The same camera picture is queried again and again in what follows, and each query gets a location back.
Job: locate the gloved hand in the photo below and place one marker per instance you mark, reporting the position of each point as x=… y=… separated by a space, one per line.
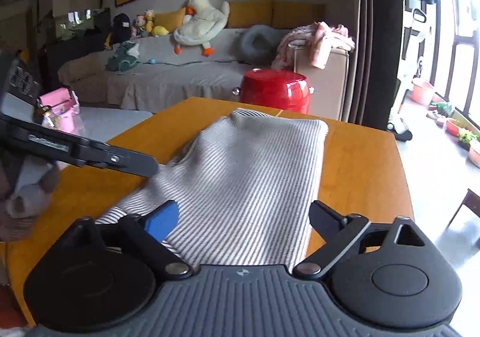
x=27 y=185

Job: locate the white plush goose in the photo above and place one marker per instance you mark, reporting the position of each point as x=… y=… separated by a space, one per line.
x=201 y=24

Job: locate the grey neck pillow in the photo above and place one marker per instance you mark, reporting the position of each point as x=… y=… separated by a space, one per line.
x=258 y=45

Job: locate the grey covered sofa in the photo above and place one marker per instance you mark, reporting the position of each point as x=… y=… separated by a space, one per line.
x=161 y=78

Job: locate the black plush toy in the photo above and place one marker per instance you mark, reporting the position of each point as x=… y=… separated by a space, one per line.
x=121 y=31

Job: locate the pink plastic basin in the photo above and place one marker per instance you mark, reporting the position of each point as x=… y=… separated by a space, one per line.
x=422 y=91

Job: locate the green knit cloth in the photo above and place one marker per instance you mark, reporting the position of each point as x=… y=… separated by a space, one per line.
x=125 y=58

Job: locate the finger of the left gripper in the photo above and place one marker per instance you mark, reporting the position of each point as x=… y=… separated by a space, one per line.
x=105 y=156

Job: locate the beige armchair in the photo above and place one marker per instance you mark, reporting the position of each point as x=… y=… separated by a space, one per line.
x=328 y=85

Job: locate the small plush toys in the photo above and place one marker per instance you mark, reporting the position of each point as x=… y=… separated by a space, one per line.
x=144 y=26

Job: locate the grey striped knit garment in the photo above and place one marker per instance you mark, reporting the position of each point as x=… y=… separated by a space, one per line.
x=243 y=186

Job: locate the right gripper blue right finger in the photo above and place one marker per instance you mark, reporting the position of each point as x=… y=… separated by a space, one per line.
x=325 y=221

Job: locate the pink clothes pile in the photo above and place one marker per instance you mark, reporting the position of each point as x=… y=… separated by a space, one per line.
x=318 y=38

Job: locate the red round stool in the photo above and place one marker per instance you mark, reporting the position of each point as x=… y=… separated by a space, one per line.
x=275 y=88

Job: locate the dark curtain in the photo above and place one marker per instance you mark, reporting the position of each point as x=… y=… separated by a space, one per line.
x=377 y=29

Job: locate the white marble coffee table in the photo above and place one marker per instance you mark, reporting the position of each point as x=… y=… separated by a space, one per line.
x=103 y=124

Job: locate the pink toy box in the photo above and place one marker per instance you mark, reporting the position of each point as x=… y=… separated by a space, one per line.
x=60 y=110

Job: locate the white floor cleaner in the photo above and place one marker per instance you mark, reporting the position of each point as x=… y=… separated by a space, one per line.
x=415 y=24

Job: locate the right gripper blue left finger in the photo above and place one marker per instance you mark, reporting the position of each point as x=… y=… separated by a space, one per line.
x=160 y=222

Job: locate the glass fish tank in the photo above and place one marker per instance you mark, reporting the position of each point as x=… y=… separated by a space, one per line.
x=61 y=21

